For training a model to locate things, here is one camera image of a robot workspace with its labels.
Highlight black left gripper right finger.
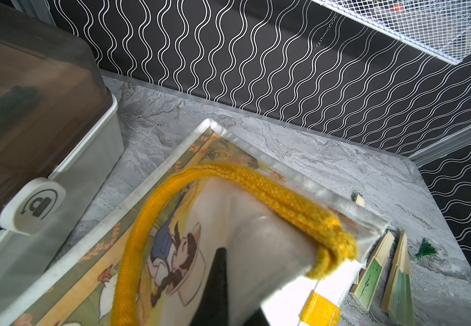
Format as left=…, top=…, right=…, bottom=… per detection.
left=243, top=309, right=269, bottom=326

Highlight white wire mesh basket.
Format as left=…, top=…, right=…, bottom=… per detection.
left=317, top=1, right=471, bottom=65

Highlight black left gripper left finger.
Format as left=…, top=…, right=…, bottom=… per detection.
left=189, top=248, right=229, bottom=326

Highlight green folding fan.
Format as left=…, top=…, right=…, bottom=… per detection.
left=380, top=231, right=438, bottom=325
left=350, top=229, right=395, bottom=312
left=352, top=192, right=365, bottom=208

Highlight white storage box brown lid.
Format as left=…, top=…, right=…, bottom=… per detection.
left=0, top=3, right=124, bottom=314

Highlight white tote bag yellow handles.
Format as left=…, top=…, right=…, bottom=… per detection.
left=0, top=119, right=387, bottom=325

